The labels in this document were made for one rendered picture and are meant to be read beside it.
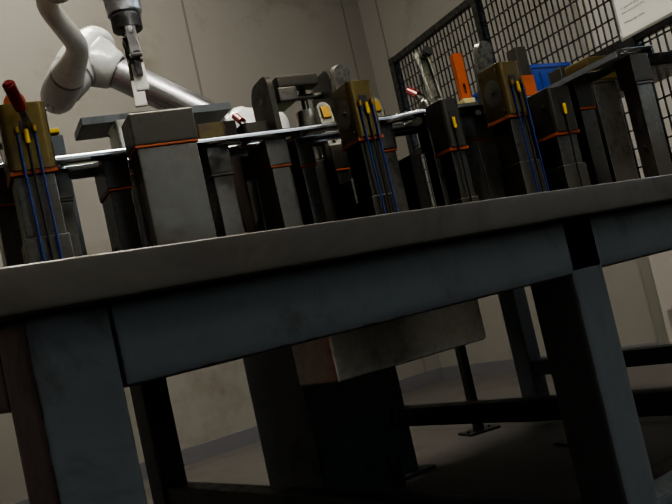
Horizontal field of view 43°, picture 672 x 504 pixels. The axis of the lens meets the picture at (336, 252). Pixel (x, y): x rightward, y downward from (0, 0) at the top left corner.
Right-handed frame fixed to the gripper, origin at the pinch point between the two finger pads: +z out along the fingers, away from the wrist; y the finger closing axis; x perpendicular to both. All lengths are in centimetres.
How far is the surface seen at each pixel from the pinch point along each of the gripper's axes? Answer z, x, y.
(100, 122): 8.2, -11.5, 10.1
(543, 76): 11, 113, -2
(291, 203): 39, 23, 37
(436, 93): 14, 74, 9
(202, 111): 8.3, 13.1, 6.2
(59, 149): 12.6, -21.7, 8.3
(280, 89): 8.0, 31.6, 14.6
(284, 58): -91, 111, -275
